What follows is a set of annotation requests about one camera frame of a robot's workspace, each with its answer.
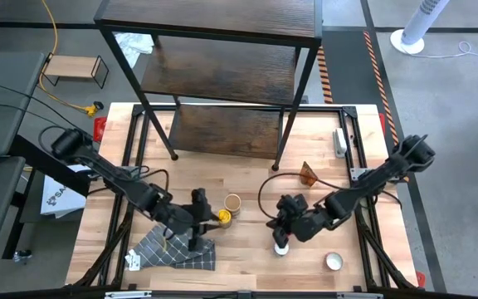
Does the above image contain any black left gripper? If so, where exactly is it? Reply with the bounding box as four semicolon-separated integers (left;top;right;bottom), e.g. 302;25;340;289
154;189;223;252

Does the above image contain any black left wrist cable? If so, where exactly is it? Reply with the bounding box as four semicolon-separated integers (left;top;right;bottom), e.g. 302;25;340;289
133;164;170;196

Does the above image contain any yellow cable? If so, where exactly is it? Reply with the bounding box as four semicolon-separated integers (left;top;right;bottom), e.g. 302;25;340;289
37;0;95;115

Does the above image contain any silver caster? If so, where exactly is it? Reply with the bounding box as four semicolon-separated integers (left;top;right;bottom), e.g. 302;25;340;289
12;248;32;266

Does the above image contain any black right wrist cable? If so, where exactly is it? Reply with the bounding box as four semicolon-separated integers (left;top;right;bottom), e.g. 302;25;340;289
257;172;348;221

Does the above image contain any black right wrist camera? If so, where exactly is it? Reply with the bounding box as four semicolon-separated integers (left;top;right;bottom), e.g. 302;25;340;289
277;194;310;217

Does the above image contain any gold lid spice jar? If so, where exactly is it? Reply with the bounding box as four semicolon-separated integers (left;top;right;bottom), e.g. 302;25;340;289
223;193;242;218

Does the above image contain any dark wood black-frame shelf unit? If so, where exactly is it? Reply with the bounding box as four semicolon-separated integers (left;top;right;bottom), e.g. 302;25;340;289
93;0;324;172

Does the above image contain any white printed box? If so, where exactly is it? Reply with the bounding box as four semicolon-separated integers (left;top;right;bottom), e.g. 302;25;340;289
39;164;90;220

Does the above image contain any yellow lid spice bottle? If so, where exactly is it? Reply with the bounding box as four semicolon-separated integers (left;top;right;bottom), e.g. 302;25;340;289
216;208;234;229

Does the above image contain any small round candle tin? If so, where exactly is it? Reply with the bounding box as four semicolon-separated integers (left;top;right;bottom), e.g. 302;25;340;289
324;251;344;272

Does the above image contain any orange black hazard strip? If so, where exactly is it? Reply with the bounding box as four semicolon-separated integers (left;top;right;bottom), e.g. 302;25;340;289
362;29;410;184
315;45;334;105

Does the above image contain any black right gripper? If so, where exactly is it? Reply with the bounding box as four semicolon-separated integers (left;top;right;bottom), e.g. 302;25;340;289
266;207;331;249

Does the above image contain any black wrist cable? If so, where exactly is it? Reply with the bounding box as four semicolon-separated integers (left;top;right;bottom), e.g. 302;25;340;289
257;172;348;221
133;164;170;196

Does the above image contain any crumpled white paper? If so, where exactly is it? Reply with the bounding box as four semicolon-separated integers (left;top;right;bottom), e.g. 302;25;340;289
114;32;155;70

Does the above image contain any silver bracket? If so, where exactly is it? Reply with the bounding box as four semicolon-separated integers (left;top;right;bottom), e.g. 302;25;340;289
104;290;153;299
336;292;384;299

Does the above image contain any small wooden wire-frame riser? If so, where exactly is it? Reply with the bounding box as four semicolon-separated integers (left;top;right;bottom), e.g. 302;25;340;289
41;53;110;90

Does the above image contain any thin black cable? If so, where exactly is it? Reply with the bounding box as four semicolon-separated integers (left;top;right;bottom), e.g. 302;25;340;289
0;101;57;125
0;76;74;128

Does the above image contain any black table leg frame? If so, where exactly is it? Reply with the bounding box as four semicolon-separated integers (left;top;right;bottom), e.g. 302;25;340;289
1;135;90;261

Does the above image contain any white tower fan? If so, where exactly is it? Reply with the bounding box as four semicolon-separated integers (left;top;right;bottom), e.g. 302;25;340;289
389;0;451;56

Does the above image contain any grey checked cloth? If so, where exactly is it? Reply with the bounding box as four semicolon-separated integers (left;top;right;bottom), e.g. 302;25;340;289
124;211;217;272

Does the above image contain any yellow plug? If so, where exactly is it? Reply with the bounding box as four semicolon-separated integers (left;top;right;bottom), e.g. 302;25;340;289
84;100;105;116

